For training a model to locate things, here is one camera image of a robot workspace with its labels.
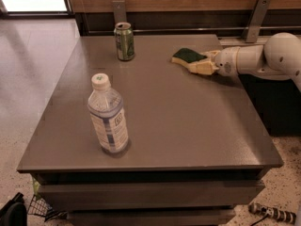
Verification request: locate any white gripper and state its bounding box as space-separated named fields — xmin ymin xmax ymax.
xmin=187 ymin=46 xmax=240 ymax=77

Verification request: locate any green and yellow sponge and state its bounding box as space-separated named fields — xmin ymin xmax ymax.
xmin=171 ymin=48 xmax=206 ymax=67

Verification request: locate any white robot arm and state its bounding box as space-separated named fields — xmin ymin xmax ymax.
xmin=187 ymin=33 xmax=301 ymax=90

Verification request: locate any blue plastic water bottle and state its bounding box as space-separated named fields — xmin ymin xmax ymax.
xmin=87 ymin=73 xmax=129 ymax=153

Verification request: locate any grey drawer cabinet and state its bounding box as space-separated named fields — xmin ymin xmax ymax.
xmin=18 ymin=35 xmax=282 ymax=226

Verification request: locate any green soda can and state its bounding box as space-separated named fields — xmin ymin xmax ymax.
xmin=114 ymin=22 xmax=135 ymax=61

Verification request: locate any black and white power strip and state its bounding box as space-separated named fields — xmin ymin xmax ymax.
xmin=248 ymin=202 xmax=296 ymax=224

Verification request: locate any right metal wall bracket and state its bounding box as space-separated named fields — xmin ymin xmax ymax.
xmin=242 ymin=0 xmax=272 ymax=43

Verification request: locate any metal wall bracket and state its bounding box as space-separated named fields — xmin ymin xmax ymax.
xmin=242 ymin=0 xmax=272 ymax=43
xmin=112 ymin=0 xmax=127 ymax=24

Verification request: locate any horizontal metal rail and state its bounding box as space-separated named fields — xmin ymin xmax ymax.
xmin=87 ymin=25 xmax=301 ymax=36

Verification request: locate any left metal wall bracket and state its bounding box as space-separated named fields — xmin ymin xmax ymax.
xmin=112 ymin=0 xmax=127 ymax=24

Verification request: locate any black wire basket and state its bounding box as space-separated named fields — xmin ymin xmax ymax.
xmin=27 ymin=195 xmax=67 ymax=222

